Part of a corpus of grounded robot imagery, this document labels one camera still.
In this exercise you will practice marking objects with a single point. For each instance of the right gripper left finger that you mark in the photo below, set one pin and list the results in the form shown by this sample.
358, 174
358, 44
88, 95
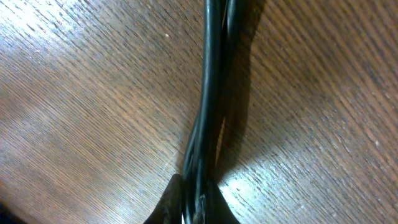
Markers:
169, 208

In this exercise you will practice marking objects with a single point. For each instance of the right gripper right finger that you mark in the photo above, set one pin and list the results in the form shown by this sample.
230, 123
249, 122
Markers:
217, 209

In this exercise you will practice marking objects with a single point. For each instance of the black cable gold plug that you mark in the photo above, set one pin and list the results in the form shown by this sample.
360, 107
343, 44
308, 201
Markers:
221, 24

